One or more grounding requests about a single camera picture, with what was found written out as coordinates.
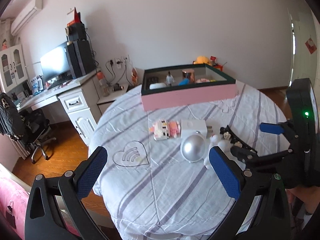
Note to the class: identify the copper candle jar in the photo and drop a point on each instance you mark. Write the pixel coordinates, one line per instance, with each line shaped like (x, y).
(188, 75)

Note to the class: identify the red box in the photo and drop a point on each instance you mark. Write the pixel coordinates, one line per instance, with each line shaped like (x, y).
(218, 67)

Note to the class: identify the black remote control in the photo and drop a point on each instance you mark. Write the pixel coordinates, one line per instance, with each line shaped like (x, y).
(152, 79)

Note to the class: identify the white air conditioner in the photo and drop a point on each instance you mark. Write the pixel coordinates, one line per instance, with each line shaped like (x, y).
(25, 16)

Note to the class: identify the person's right forearm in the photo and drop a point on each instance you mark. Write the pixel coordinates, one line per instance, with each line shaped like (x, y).
(305, 200)

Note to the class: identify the small glass perfume bottle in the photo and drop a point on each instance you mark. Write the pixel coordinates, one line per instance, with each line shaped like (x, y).
(170, 79)

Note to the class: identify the white radiator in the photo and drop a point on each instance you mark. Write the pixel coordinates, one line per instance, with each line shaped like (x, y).
(18, 147)

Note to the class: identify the blue white box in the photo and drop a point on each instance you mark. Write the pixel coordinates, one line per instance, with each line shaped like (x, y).
(36, 83)

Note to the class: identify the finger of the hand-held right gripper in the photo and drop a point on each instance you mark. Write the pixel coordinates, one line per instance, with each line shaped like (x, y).
(243, 153)
(271, 128)

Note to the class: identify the red door decoration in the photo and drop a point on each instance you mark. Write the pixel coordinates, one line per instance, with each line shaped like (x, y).
(310, 45)

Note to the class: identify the pink bedspread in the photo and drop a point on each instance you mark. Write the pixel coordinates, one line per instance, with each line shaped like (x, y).
(12, 192)

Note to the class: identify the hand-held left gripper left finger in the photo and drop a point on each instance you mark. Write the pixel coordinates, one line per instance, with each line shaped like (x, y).
(91, 172)

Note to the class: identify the dark jacket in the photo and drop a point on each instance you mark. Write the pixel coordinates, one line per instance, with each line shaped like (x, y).
(10, 115)

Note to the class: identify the white figurine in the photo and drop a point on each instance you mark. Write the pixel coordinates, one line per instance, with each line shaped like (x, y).
(222, 145)

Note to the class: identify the black hair clip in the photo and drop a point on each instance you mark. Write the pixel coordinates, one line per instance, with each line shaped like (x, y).
(231, 136)

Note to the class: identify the white glass-door cabinet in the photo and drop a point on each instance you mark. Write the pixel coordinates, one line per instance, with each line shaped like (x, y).
(15, 67)

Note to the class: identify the white earbuds case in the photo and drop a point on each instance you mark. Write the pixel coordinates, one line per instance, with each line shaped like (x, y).
(157, 86)

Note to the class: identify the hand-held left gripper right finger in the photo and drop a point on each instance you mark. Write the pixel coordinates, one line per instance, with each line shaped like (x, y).
(225, 172)

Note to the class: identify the blue comb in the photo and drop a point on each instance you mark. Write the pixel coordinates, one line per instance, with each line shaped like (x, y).
(183, 82)

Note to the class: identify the clear heart coaster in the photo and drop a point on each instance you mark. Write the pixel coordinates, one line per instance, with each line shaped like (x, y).
(131, 153)

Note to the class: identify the pink block toy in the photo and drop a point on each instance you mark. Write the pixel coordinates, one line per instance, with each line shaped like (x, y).
(165, 128)

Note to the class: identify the black box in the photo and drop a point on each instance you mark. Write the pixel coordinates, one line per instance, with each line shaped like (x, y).
(76, 31)

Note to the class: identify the white desk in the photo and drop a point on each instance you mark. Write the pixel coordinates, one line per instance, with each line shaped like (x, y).
(77, 102)

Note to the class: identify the small doll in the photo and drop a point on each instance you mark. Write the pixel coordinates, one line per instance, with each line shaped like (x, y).
(4, 44)

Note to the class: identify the clear bottle orange cap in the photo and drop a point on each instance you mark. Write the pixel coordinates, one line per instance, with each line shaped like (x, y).
(102, 83)

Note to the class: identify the white nightstand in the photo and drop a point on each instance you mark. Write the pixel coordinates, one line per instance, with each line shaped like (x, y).
(110, 102)

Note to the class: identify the pink storage box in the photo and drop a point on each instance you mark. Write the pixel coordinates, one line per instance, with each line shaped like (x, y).
(187, 97)

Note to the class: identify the black computer monitor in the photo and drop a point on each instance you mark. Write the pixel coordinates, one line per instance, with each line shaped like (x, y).
(53, 63)

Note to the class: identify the silver ball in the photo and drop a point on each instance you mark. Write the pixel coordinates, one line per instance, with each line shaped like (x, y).
(193, 148)

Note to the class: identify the red desk calendar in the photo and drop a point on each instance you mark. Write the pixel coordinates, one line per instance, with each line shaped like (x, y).
(75, 16)

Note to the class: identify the yellow plush toy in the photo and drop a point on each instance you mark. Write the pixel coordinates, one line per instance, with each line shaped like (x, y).
(202, 60)

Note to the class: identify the black office chair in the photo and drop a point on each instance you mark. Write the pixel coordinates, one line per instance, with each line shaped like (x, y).
(32, 130)

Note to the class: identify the black computer tower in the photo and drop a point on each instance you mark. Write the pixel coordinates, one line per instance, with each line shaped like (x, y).
(81, 57)

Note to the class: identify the white charger plug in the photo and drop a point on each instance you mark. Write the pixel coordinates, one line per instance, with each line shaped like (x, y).
(193, 127)

